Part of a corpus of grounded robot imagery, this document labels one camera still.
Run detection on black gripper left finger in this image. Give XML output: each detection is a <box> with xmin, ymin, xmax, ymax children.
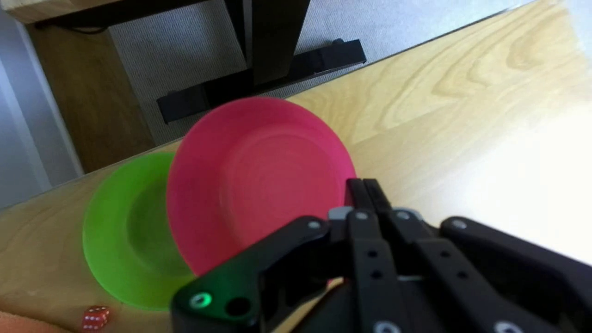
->
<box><xmin>171</xmin><ymin>213</ymin><xmax>396</xmax><ymax>333</ymax></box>

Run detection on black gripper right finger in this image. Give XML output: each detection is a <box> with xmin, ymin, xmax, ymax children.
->
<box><xmin>346</xmin><ymin>180</ymin><xmax>592</xmax><ymax>333</ymax></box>

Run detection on pink plastic bowl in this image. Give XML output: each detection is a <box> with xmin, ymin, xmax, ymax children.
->
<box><xmin>167</xmin><ymin>99</ymin><xmax>356</xmax><ymax>276</ymax></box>

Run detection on green plastic bowl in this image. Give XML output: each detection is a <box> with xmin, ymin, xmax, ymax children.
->
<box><xmin>82</xmin><ymin>152</ymin><xmax>195</xmax><ymax>311</ymax></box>

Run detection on wooden counter dresser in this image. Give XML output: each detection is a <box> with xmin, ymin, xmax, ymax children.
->
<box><xmin>0</xmin><ymin>0</ymin><xmax>592</xmax><ymax>330</ymax></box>

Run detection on red dice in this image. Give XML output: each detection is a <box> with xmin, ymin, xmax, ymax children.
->
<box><xmin>82</xmin><ymin>306</ymin><xmax>111</xmax><ymax>333</ymax></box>

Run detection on light wooden side cabinet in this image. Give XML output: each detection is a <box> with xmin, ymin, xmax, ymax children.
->
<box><xmin>0</xmin><ymin>0</ymin><xmax>206</xmax><ymax>176</ymax></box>

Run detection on orange towel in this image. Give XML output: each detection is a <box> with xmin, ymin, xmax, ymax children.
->
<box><xmin>0</xmin><ymin>313</ymin><xmax>50</xmax><ymax>333</ymax></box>

